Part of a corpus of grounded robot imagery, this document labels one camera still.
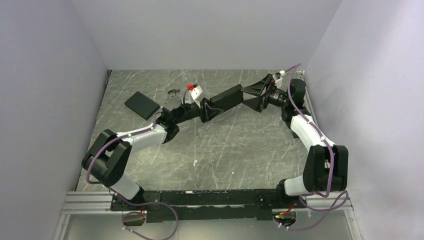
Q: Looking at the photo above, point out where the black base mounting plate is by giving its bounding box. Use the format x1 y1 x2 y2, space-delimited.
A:
110 188 303 223

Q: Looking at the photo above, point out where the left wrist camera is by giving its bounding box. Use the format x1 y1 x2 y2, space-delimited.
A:
187 84 205 108

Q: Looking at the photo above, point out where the aluminium frame rail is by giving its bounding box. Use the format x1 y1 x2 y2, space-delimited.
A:
54 191 362 240

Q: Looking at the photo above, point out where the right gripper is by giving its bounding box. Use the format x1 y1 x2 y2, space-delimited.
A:
241 74 290 113

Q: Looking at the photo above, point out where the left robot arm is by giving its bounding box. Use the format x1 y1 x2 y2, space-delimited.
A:
81 98 225 210

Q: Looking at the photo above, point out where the hammer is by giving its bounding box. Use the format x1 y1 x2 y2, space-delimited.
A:
167 88 181 97

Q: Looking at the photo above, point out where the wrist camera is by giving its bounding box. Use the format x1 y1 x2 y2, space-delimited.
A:
187 84 205 108
272 70 286 89

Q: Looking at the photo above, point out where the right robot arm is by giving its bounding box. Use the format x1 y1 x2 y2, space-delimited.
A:
241 72 349 208

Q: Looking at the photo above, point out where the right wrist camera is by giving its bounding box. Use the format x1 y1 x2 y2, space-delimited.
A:
272 70 286 89

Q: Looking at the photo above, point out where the black flat box left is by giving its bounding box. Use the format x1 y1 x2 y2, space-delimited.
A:
124 91 160 120

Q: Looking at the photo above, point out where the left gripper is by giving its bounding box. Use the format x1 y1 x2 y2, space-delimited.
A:
174 96 223 125

